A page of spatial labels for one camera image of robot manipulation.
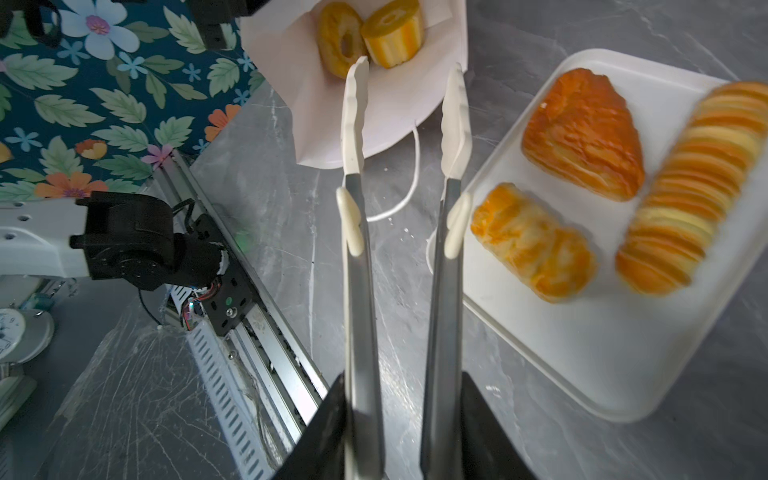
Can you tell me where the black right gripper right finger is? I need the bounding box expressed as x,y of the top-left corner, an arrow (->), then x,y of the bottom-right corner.
460,372 -> 536,480

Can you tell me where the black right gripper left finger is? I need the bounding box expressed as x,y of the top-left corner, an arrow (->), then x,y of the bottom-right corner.
272,373 -> 347,480

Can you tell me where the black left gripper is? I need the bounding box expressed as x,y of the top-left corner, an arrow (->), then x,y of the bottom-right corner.
186,0 -> 269,51

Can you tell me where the red white paper bag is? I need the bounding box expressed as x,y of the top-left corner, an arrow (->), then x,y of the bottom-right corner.
239,0 -> 468,169

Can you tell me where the yellow ring bread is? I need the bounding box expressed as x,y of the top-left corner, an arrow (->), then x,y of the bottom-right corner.
316,2 -> 367,80

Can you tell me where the yellow striped roll bread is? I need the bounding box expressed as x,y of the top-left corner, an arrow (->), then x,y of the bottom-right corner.
361,0 -> 425,69

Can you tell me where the small golden bread roll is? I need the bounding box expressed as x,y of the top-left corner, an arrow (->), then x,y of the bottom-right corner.
470,182 -> 598,303

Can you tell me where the orange triangular pastry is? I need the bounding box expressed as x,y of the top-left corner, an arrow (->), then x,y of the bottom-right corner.
521,68 -> 645,202

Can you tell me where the striped long bread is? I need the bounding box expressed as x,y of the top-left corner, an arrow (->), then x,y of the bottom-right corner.
615,81 -> 767,296

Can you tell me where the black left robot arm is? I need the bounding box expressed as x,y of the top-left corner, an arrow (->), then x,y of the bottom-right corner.
1,1 -> 263,290

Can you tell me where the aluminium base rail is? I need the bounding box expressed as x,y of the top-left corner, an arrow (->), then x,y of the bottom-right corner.
153,154 -> 327,460

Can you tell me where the white perforated cable duct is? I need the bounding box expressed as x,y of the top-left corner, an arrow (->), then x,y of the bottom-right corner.
167,286 -> 275,479

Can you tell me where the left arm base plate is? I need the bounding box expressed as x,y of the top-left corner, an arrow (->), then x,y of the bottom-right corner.
192,214 -> 261,337

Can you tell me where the white bag handle cord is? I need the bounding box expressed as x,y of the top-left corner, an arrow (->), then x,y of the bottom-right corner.
364,122 -> 422,224

